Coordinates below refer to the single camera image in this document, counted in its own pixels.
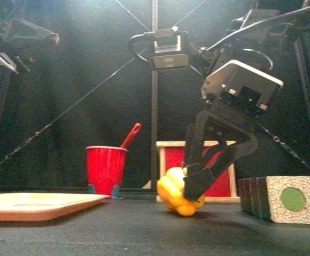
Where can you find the dark block patterned end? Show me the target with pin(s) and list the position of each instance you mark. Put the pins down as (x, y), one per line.
(292, 199)

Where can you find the pink plastic tray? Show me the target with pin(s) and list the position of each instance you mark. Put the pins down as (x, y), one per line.
(32, 205)

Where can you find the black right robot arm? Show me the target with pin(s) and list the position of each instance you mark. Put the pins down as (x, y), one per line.
(259, 20)

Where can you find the red plastic cup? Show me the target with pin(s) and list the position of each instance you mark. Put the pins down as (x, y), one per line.
(105, 170)

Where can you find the red plastic spoon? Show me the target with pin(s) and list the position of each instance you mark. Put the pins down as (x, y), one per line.
(131, 135)

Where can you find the white wooden box red panel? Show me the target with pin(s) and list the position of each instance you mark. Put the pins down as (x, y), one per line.
(173, 155)

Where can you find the vertical metal frame pole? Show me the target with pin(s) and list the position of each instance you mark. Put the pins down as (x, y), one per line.
(154, 116)

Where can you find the blue cup holder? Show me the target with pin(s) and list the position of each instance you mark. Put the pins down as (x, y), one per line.
(117, 192)

